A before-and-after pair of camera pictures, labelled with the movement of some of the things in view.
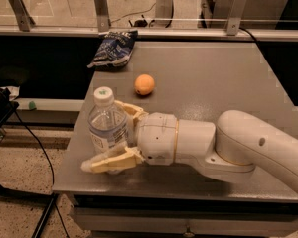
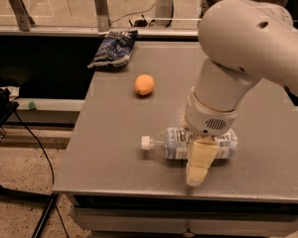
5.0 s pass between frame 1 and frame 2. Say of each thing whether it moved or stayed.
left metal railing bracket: stayed
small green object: stayed
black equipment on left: stayed
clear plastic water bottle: moved
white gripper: moved
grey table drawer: stayed
